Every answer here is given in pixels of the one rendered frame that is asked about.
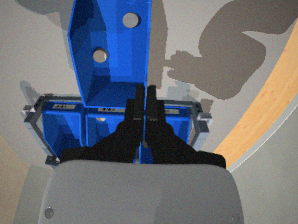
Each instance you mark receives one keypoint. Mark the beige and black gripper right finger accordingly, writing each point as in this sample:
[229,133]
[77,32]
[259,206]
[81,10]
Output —
[164,144]

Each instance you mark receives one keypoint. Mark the grey low shelf rack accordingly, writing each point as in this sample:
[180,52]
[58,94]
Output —
[194,108]

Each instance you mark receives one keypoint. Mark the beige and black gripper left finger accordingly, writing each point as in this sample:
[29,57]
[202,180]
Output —
[122,143]

